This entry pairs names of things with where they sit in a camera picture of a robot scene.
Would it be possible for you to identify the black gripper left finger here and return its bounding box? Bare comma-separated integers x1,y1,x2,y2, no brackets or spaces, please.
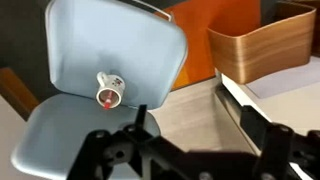
66,104,188,180

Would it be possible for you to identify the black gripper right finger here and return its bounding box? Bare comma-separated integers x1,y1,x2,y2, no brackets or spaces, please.
241,105,320,180

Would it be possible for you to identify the white floral ceramic cup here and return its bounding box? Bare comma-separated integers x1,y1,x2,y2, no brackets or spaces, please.
95,71,127,110

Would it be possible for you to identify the small red white stick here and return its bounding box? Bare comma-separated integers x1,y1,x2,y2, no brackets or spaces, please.
103,92,113,111

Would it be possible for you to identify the light blue padded chair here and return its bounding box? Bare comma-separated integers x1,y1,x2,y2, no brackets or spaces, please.
10,0,189,180

